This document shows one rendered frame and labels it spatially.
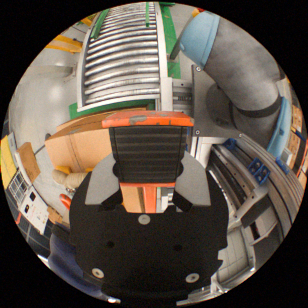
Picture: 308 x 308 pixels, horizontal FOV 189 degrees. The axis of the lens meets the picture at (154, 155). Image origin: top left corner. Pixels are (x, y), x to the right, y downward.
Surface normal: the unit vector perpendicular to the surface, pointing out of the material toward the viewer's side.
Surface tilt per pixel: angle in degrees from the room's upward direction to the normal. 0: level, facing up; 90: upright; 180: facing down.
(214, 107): 72
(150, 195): 1
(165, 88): 0
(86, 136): 1
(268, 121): 46
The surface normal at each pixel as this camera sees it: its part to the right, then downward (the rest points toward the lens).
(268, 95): -0.29, 0.81
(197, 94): 0.02, 0.50
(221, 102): -0.95, 0.15
